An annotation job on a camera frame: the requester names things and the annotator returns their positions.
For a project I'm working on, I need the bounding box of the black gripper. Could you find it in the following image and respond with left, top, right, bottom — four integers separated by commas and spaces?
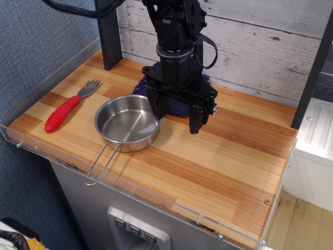
142, 47, 217, 134

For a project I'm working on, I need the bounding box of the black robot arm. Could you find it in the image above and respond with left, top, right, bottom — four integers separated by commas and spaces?
142, 1, 217, 134

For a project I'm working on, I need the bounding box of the yellow object at corner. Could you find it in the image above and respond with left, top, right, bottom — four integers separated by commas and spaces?
26, 238, 48, 250

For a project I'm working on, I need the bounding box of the purple folded towel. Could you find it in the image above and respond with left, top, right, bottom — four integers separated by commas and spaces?
132, 61, 210, 118

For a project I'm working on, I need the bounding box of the small steel saucepan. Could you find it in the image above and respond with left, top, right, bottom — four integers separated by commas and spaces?
84, 94, 163, 186

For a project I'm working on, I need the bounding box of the grey cabinet with dispenser panel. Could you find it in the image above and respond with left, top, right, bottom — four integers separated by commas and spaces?
49, 158, 250, 250

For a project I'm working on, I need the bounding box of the white ribbed appliance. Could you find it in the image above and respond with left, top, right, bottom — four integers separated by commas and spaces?
283, 98, 332, 211

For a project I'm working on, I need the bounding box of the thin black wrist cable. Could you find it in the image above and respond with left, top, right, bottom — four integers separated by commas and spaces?
196, 32, 219, 70

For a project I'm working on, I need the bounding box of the dark left frame post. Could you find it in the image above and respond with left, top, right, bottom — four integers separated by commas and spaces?
97, 10, 123, 70

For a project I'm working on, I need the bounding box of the dark frame post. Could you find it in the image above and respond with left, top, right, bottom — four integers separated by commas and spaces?
97, 10, 123, 70
291, 11, 332, 130

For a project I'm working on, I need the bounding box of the red handled fork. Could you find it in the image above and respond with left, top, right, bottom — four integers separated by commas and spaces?
45, 78, 101, 133

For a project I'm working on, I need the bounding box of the black sleeved cable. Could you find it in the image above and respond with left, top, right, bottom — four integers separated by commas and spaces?
41, 0, 125, 19

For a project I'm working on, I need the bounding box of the dark right frame post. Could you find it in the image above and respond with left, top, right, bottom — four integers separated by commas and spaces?
291, 11, 332, 130

